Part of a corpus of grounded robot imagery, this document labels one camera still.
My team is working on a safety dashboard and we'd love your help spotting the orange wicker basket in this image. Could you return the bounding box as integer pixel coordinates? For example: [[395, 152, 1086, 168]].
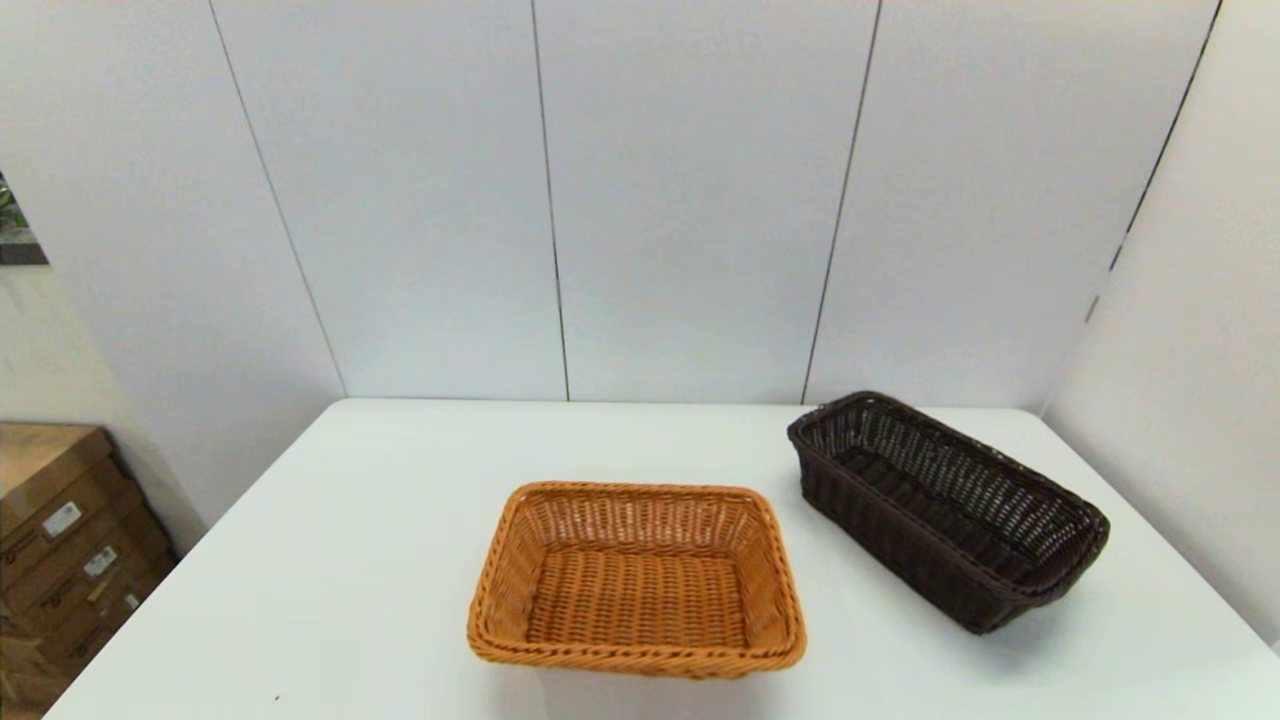
[[466, 481, 808, 681]]

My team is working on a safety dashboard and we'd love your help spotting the dark brown wicker basket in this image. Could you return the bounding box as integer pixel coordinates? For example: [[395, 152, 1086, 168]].
[[786, 391, 1111, 636]]

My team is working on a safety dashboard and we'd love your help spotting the brown cardboard box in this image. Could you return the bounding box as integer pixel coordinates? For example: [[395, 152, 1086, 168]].
[[0, 422, 136, 571], [0, 555, 181, 681], [0, 620, 61, 720], [0, 510, 166, 626]]

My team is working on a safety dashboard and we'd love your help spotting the framed plant picture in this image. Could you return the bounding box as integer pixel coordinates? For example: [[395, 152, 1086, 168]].
[[0, 172, 49, 266]]

